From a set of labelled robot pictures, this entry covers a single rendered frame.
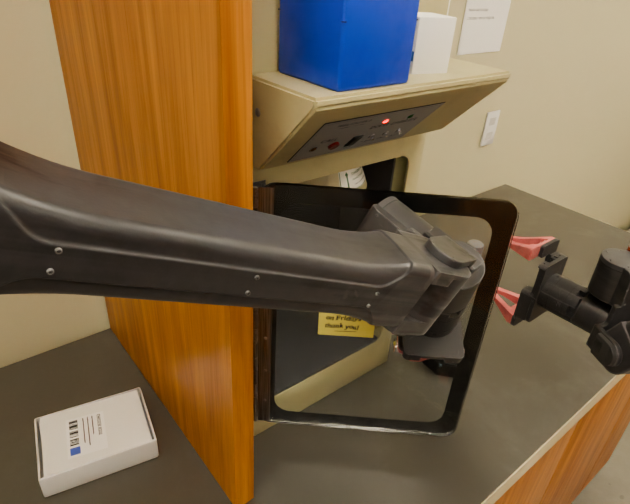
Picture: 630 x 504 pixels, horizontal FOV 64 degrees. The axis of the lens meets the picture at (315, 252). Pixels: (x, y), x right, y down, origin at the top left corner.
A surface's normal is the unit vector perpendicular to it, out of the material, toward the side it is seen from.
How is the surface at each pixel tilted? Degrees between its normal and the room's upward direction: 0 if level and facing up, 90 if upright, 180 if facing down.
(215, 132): 90
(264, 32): 90
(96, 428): 0
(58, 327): 90
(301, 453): 0
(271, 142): 90
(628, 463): 0
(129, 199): 28
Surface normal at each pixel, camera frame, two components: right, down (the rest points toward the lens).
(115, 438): 0.06, -0.86
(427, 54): 0.41, 0.48
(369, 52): 0.63, 0.43
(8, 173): 0.66, -0.70
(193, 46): -0.77, 0.28
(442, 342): 0.03, -0.57
